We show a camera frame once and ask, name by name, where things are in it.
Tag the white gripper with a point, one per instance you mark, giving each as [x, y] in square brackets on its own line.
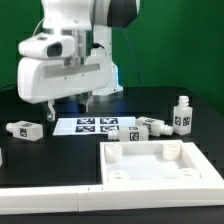
[45, 80]

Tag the white square table top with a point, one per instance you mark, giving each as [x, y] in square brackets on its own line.
[157, 161]

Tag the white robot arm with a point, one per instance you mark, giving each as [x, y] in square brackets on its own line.
[72, 56]

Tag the sheet with marker tags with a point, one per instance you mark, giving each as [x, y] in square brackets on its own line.
[90, 125]

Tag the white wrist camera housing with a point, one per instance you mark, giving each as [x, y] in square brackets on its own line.
[45, 46]

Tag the white L-shaped fixture frame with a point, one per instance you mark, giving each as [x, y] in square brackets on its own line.
[115, 196]

